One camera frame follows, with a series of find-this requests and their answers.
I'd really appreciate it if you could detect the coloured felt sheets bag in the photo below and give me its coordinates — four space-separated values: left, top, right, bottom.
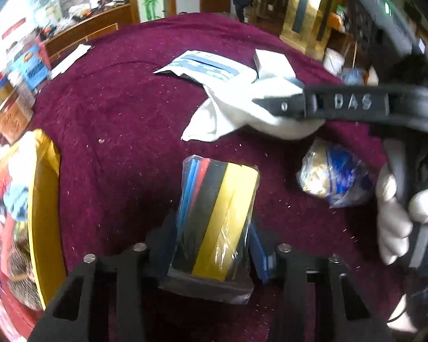
158 154 261 305

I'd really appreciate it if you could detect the white soft bag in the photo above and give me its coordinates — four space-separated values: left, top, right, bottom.
180 76 326 143

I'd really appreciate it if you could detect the right white gloved hand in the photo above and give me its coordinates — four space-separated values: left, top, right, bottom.
376 164 428 266

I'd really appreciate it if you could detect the blue gold wrapped sponge pack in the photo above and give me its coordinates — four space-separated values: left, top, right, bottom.
297 138 374 208

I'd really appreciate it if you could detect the gold green pillar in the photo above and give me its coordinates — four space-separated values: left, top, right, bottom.
280 0 336 61

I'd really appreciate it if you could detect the burgundy velvet tablecloth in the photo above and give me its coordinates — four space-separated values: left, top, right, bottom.
31 11 415 342

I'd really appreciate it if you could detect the yellow lined storage box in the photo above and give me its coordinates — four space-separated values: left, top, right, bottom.
0 129 66 341

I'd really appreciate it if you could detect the steel wool scourer ball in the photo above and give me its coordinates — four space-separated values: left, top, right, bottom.
8 221 43 311

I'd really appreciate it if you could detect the blue white paper packet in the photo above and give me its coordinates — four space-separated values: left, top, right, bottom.
154 50 257 86

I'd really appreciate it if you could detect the orange powder plastic jar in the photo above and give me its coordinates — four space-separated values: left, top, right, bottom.
0 73 35 144

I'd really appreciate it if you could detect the white leaflet on table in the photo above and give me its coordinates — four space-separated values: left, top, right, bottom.
51 44 92 80

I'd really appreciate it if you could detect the blue label plastic jar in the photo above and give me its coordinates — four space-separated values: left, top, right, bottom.
11 45 52 93

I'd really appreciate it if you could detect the wooden framed mirror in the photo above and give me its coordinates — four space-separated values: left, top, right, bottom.
0 0 140 61

